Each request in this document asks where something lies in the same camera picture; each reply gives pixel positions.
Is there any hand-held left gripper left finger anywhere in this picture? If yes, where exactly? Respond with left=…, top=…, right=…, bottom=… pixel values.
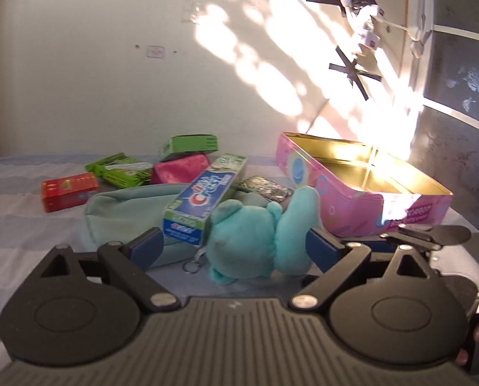
left=39, top=227, right=181, bottom=313

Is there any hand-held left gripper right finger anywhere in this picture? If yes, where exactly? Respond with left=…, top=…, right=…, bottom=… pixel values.
left=290, top=227, right=440, bottom=312

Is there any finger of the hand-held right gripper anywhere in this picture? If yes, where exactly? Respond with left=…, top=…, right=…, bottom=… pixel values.
left=398, top=224, right=472, bottom=249
left=341, top=231, right=442, bottom=253

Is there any pale teal fabric pouch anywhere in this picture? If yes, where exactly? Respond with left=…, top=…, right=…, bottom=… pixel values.
left=80, top=183, right=264, bottom=270

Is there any pink biscuit tin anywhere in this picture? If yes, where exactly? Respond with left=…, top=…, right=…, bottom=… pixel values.
left=275, top=131, right=454, bottom=239

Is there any green blue toothpaste box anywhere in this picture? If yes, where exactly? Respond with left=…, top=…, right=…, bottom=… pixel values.
left=162, top=153, right=250, bottom=248

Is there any turquoise plush toy keychain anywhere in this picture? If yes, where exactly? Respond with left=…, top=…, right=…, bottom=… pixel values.
left=182, top=185, right=322, bottom=286

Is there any floral patterned tissue pack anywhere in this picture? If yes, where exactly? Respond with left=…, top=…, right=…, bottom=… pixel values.
left=237, top=175, right=294, bottom=202

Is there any magenta zip pouch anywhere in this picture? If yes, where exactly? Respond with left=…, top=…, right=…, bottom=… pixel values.
left=150, top=153, right=212, bottom=186

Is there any green wet wipes packet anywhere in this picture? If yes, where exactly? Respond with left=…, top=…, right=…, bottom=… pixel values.
left=84, top=152, right=155, bottom=189

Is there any red cardboard box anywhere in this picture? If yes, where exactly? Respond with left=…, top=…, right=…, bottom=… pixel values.
left=41, top=172, right=100, bottom=213

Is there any green medicine box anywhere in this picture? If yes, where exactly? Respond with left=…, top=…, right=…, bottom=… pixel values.
left=159, top=133, right=219, bottom=163

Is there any frosted glass window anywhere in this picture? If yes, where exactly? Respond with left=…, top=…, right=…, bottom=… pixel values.
left=400, top=0, right=479, bottom=161

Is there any white power strip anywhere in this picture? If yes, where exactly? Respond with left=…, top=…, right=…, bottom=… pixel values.
left=356, top=3, right=387, bottom=24
left=358, top=28, right=382, bottom=52

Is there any white wall plug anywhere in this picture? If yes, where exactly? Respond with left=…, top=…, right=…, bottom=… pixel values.
left=407, top=12, right=434, bottom=58

